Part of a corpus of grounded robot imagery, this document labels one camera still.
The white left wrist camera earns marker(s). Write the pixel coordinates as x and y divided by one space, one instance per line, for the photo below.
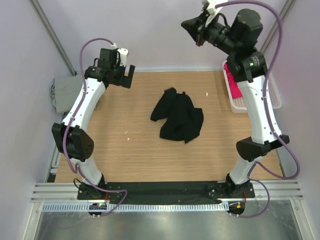
121 56

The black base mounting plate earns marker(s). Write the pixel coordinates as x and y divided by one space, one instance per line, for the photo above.
164 193

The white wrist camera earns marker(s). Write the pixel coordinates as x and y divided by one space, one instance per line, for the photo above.
211 10
121 56

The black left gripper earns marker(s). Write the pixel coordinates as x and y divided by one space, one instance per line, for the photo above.
125 81

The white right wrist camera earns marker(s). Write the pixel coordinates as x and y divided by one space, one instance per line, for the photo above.
211 10

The grey folded t shirt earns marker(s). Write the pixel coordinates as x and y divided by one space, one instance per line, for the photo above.
64 92

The pink t shirt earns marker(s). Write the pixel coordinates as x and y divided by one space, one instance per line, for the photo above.
233 87

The black t shirt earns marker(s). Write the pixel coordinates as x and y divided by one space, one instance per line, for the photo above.
184 121

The left aluminium corner post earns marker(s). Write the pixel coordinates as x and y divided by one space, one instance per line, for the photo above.
53 36

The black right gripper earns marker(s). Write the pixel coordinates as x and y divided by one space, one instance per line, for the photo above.
195 28

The right aluminium corner post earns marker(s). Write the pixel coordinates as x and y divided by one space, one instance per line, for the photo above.
284 12

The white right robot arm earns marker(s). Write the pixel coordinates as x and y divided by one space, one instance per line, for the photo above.
249 69

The aluminium frame rail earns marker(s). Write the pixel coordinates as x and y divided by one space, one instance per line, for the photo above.
275 189

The white plastic laundry basket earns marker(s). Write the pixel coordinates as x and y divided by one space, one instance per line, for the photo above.
238 105

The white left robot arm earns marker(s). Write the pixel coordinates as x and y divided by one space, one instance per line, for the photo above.
70 136

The white slotted cable duct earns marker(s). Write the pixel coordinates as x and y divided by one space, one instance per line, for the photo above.
97 207

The aluminium corner post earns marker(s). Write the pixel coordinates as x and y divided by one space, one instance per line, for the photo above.
284 12
53 36

